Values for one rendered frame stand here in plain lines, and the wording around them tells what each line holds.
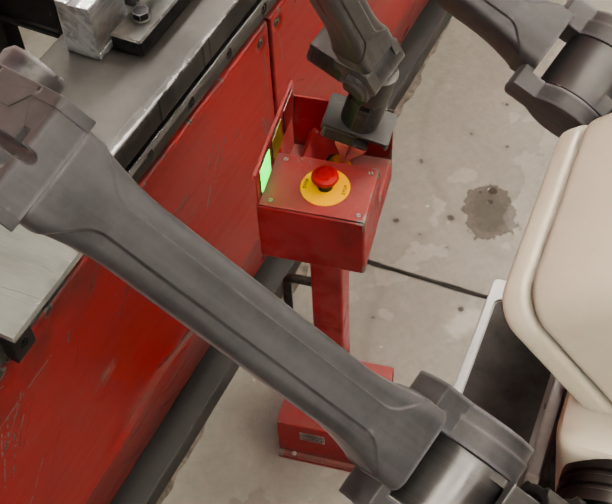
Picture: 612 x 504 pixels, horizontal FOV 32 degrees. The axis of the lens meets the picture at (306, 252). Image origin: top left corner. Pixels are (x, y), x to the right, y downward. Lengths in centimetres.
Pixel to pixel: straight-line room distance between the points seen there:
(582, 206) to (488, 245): 169
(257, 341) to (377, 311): 171
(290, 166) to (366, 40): 30
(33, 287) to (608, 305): 68
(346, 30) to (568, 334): 65
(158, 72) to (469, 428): 98
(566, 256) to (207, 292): 26
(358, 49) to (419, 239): 118
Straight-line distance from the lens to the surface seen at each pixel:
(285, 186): 153
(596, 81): 99
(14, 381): 147
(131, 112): 153
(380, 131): 154
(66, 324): 152
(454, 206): 254
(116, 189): 60
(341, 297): 177
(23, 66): 66
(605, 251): 73
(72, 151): 59
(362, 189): 152
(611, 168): 79
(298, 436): 209
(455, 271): 241
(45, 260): 121
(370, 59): 136
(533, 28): 100
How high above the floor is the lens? 192
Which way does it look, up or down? 52 degrees down
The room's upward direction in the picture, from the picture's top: 3 degrees counter-clockwise
